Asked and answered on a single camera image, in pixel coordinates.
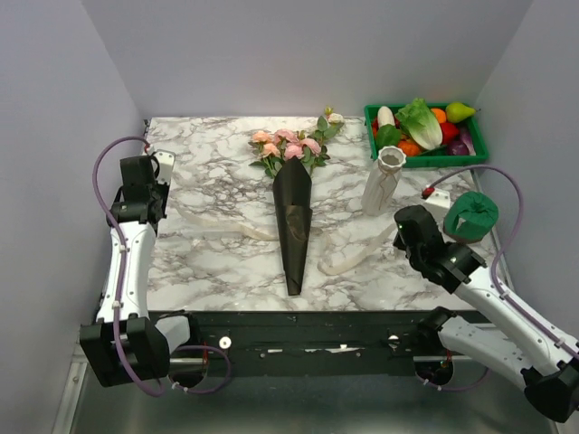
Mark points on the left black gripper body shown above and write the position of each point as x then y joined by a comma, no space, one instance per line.
161,192

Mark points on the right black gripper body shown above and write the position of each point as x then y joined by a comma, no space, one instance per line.
413,258

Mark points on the cream ribbon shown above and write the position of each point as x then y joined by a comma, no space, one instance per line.
328,189

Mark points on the black wrapping paper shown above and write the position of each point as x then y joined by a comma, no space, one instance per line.
292,194

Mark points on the pink flower bouquet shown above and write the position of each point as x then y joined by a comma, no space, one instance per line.
309,146

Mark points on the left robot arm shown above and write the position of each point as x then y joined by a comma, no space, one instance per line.
126,280

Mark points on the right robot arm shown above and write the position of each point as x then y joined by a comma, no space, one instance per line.
536,356

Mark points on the white ribbed vase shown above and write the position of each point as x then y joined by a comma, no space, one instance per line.
390,160

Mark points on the jute twine on vase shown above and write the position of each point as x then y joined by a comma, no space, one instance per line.
385,188

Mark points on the green rolled cloth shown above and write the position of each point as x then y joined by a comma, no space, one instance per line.
471,217

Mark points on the green plastic bin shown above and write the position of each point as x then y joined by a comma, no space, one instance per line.
438,157

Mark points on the orange toy carrot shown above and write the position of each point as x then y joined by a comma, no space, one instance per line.
410,148

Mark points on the toy lettuce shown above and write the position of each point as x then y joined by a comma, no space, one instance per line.
417,120

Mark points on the red toy pepper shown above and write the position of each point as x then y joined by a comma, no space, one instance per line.
449,132

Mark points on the toy orange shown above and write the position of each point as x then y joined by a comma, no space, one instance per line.
439,114

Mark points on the white toy radish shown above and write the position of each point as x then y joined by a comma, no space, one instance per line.
385,117

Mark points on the toy pear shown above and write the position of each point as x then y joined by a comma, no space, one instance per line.
456,112

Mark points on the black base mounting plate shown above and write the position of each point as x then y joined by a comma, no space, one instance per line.
264,344

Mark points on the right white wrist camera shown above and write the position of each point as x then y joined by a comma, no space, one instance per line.
437,202

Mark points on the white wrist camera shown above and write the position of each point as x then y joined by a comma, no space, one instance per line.
163,165
437,202

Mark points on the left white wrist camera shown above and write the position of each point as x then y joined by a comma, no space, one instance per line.
163,165

